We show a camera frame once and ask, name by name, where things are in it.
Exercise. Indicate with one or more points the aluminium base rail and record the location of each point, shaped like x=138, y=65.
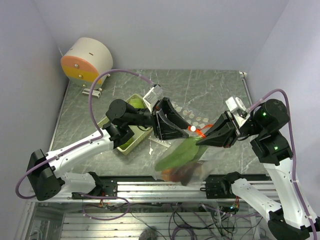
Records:
x=160, y=190

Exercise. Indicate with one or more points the green leafy vegetable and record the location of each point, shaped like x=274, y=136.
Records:
x=181, y=152

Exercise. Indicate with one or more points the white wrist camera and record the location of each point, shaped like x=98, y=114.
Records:
x=152, y=97
x=238, y=110

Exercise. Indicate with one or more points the large green cabbage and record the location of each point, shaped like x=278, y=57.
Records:
x=137, y=103

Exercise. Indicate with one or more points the round drawer cabinet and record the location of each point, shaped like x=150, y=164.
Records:
x=85, y=61

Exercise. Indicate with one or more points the pale green perforated basket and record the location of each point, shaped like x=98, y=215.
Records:
x=140, y=133

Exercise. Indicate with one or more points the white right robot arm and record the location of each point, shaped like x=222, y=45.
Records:
x=291, y=218

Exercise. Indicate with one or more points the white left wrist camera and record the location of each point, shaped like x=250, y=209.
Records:
x=152, y=97

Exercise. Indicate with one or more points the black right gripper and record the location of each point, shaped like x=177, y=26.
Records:
x=225, y=138

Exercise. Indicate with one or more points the red meat slab orange rind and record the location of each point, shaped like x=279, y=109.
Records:
x=183, y=175

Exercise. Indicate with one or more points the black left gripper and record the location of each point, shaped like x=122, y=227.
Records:
x=166, y=129

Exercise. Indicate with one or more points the small white grey block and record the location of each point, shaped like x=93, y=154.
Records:
x=95, y=93

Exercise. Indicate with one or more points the clear bag white dots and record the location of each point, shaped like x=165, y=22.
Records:
x=191, y=116

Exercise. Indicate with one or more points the clear bag orange zipper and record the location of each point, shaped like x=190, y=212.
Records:
x=203, y=161

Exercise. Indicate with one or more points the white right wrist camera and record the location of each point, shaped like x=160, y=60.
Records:
x=238, y=110

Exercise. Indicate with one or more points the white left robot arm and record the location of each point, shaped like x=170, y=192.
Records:
x=48, y=172

